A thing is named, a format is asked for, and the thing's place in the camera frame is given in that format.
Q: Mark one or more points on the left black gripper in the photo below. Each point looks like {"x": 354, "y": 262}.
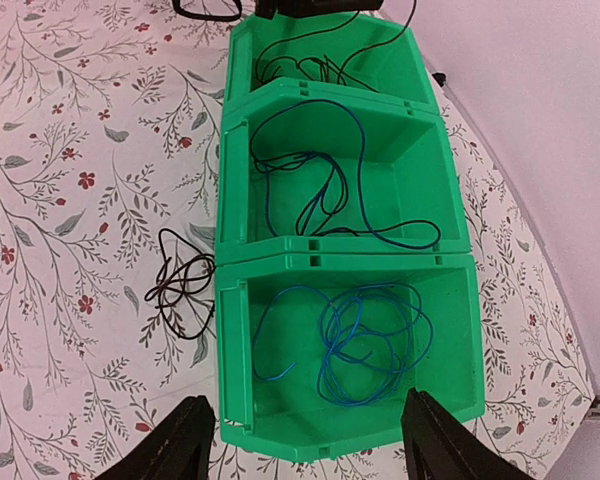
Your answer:
{"x": 290, "y": 8}

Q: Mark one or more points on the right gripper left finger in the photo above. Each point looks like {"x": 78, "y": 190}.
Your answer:
{"x": 177, "y": 449}

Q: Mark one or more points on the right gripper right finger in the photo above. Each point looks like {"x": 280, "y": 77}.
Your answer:
{"x": 437, "y": 446}

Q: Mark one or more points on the green bin left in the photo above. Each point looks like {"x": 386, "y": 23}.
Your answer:
{"x": 350, "y": 51}

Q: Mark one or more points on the green bin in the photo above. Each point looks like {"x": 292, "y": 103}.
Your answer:
{"x": 317, "y": 352}
{"x": 306, "y": 169}
{"x": 350, "y": 51}

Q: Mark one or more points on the green bin right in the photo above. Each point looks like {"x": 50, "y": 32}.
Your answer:
{"x": 317, "y": 352}

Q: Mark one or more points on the green bin middle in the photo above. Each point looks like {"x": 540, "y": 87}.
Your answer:
{"x": 306, "y": 169}

